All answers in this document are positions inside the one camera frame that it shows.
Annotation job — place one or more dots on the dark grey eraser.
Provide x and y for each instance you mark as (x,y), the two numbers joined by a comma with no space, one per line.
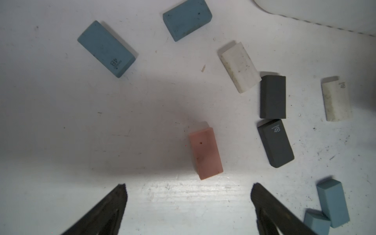
(276,143)
(273,97)

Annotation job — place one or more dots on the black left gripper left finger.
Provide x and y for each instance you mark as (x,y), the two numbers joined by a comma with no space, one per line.
(105,217)

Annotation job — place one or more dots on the blue eraser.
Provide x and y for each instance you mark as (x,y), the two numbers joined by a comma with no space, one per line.
(186,18)
(109,51)
(333,202)
(318,223)

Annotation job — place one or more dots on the dark grey eraser upper centre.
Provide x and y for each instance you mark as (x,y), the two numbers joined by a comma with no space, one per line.
(273,97)

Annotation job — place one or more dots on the white eraser left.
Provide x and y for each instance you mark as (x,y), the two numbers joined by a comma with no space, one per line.
(240,68)

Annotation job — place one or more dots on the white storage box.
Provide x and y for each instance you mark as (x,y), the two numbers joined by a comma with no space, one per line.
(349,15)

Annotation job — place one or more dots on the white eraser 4B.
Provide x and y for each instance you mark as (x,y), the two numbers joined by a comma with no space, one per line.
(336,100)

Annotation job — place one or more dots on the pink eraser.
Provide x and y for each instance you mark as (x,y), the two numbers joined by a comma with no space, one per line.
(205,150)

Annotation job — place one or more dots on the dark grey eraser lower centre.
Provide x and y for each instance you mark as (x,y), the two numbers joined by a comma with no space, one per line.
(276,143)

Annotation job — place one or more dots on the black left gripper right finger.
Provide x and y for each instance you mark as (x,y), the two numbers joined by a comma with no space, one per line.
(273,217)

